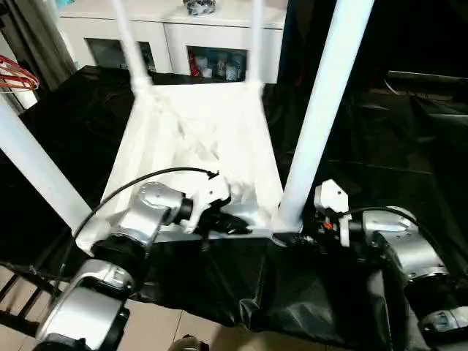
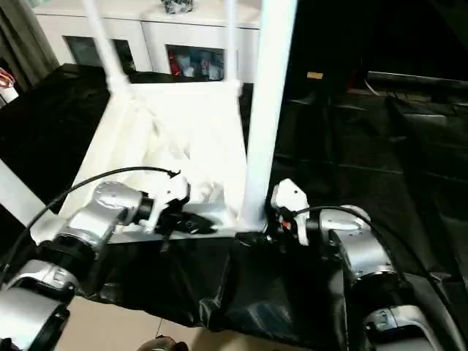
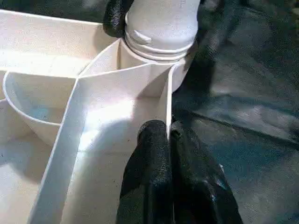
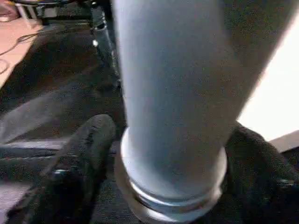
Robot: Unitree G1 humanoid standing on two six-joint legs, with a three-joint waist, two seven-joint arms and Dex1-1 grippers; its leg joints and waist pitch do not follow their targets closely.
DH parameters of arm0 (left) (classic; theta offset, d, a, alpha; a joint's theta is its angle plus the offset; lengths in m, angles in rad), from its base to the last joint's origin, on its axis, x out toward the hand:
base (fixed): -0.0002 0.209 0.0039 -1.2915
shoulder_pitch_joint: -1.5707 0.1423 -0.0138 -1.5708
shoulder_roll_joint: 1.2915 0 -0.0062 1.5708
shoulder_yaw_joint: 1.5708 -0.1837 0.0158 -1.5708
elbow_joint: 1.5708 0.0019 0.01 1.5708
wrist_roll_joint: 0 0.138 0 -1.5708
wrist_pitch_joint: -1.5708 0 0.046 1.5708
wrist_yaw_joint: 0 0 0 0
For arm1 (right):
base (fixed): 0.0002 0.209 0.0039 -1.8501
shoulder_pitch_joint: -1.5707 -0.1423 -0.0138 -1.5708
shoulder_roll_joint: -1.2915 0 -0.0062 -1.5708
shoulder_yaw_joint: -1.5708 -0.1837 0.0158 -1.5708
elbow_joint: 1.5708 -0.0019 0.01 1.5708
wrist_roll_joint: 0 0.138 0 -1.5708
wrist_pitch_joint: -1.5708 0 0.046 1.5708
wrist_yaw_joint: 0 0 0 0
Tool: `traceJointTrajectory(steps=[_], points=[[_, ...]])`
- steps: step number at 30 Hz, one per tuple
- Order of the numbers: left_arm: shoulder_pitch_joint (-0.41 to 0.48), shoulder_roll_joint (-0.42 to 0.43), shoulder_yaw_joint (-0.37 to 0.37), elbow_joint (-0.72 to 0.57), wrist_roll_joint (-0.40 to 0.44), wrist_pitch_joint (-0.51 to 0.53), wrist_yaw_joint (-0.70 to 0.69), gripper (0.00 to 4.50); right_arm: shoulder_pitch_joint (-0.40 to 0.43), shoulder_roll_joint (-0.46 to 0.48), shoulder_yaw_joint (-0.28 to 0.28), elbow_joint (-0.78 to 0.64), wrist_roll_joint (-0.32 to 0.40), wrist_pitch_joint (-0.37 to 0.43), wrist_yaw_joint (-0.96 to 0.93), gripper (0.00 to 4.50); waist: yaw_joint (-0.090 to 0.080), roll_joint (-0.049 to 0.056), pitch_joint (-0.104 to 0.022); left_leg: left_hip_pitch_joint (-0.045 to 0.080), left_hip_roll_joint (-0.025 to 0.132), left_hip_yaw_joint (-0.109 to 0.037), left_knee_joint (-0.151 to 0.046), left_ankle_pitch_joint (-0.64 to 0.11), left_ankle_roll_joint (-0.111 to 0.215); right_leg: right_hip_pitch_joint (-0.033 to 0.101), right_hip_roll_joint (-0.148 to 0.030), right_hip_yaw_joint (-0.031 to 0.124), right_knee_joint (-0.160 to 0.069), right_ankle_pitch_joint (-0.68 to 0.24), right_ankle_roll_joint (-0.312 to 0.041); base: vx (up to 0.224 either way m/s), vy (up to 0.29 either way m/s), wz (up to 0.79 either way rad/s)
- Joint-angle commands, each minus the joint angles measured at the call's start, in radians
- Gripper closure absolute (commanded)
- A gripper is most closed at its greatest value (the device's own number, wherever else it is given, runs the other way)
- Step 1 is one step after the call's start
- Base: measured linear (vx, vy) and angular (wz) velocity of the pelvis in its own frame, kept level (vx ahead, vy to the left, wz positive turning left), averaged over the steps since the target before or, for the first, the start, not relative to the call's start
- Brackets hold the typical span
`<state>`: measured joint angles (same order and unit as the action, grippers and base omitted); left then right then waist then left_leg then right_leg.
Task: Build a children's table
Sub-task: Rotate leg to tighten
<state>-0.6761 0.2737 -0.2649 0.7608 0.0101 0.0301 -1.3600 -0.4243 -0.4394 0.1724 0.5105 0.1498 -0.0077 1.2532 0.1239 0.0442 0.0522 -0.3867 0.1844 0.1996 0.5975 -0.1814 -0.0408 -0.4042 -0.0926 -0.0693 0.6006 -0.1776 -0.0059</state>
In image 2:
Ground grey metal clutter object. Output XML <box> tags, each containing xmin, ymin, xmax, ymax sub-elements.
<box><xmin>162</xmin><ymin>0</ymin><xmax>195</xmax><ymax>16</ymax></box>

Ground black left robot foot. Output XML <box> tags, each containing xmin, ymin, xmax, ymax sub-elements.
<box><xmin>139</xmin><ymin>337</ymin><xmax>188</xmax><ymax>351</ymax></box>

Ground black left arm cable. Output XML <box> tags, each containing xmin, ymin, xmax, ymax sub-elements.
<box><xmin>0</xmin><ymin>167</ymin><xmax>181</xmax><ymax>287</ymax></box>

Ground red and white object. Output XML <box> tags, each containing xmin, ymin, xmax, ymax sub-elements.
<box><xmin>0</xmin><ymin>69</ymin><xmax>19</xmax><ymax>103</ymax></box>

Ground grey curtain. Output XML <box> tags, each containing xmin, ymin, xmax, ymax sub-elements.
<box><xmin>0</xmin><ymin>0</ymin><xmax>61</xmax><ymax>88</ymax></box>

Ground white plastic table top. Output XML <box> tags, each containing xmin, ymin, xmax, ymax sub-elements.
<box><xmin>29</xmin><ymin>79</ymin><xmax>254</xmax><ymax>244</ymax></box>

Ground white plastic table leg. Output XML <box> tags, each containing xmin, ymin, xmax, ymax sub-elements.
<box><xmin>237</xmin><ymin>0</ymin><xmax>299</xmax><ymax>232</ymax></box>
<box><xmin>0</xmin><ymin>157</ymin><xmax>58</xmax><ymax>229</ymax></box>
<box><xmin>222</xmin><ymin>0</ymin><xmax>243</xmax><ymax>93</ymax></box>
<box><xmin>80</xmin><ymin>0</ymin><xmax>132</xmax><ymax>97</ymax></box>

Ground glossy black mat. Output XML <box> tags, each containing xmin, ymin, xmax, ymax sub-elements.
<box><xmin>0</xmin><ymin>64</ymin><xmax>468</xmax><ymax>349</ymax></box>

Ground white cabinet with glass doors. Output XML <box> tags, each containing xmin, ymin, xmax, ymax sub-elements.
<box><xmin>33</xmin><ymin>0</ymin><xmax>261</xmax><ymax>83</ymax></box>

